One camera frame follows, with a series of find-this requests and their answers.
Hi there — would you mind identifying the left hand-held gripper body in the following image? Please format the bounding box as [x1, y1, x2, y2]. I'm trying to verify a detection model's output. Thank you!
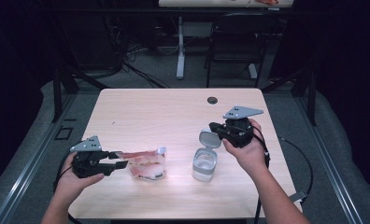
[69, 134, 116, 179]

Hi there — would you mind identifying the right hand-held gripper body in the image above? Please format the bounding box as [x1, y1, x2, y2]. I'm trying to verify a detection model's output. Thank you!
[221, 105, 264, 148]

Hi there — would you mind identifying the red printed clear plastic bag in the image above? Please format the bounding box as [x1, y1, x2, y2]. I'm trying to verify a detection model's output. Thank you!
[116, 146, 168, 182]

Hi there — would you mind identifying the clear plastic container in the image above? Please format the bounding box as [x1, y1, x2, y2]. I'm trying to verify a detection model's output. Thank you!
[192, 129, 222, 183]

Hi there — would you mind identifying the person's right hand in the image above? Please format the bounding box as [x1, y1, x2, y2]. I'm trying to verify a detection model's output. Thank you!
[221, 118, 271, 179]

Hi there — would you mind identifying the person's left hand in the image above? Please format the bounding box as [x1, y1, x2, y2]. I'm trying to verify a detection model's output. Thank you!
[52, 152, 107, 207]

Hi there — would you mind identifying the black metal stand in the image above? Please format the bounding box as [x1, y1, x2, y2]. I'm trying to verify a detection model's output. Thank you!
[261, 66, 318, 127]
[50, 64, 110, 123]

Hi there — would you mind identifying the black folding chair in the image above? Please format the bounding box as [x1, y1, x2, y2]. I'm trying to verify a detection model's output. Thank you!
[205, 12, 280, 89]

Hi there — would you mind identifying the black curtain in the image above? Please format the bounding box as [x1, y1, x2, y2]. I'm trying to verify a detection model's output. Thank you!
[0, 0, 55, 200]
[312, 0, 370, 194]

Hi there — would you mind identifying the wooden desk with white legs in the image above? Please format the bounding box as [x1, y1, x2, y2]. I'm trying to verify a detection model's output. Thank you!
[158, 0, 294, 80]

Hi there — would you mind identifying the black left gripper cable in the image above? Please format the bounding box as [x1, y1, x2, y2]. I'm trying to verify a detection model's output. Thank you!
[52, 148, 83, 224]

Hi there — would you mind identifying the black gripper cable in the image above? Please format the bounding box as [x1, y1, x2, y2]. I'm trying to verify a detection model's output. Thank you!
[250, 124, 314, 224]
[52, 148, 83, 224]

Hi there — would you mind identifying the aluminium floor rail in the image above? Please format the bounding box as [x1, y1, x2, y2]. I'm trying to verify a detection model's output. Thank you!
[0, 92, 78, 224]
[293, 94, 364, 224]

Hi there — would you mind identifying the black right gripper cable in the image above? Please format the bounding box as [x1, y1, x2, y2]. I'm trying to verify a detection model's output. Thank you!
[250, 124, 314, 224]

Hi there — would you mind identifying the bundle of floor cables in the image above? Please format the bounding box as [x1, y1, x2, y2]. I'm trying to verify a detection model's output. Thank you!
[103, 15, 181, 90]

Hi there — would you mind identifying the grey cable clip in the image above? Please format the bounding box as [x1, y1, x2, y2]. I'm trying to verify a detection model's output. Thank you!
[289, 189, 308, 203]

